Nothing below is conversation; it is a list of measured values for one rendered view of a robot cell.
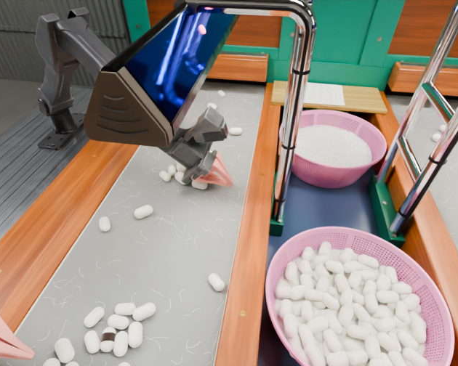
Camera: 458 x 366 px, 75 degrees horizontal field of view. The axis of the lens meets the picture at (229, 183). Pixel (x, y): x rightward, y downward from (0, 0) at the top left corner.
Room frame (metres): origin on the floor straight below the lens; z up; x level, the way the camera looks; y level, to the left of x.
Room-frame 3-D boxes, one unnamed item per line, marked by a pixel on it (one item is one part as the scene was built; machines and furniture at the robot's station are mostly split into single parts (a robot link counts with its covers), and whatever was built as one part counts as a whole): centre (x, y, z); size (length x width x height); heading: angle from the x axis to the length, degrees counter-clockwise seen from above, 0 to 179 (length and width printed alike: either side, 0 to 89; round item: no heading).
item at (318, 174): (0.65, -0.26, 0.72); 0.27 x 0.27 x 0.10
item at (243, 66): (0.98, 0.03, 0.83); 0.30 x 0.06 x 0.07; 80
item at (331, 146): (0.65, -0.26, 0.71); 0.22 x 0.22 x 0.06
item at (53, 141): (0.82, 0.52, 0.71); 0.20 x 0.07 x 0.08; 170
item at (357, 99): (0.87, -0.30, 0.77); 0.33 x 0.15 x 0.01; 80
